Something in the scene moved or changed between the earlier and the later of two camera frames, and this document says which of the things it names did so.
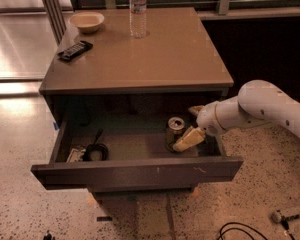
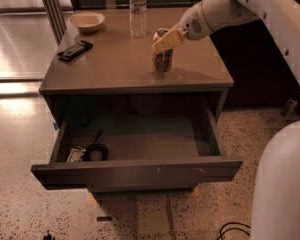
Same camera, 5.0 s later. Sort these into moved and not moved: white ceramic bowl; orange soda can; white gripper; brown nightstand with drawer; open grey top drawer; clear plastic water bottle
Moved: orange soda can; white gripper
Not moved: open grey top drawer; brown nightstand with drawer; clear plastic water bottle; white ceramic bowl
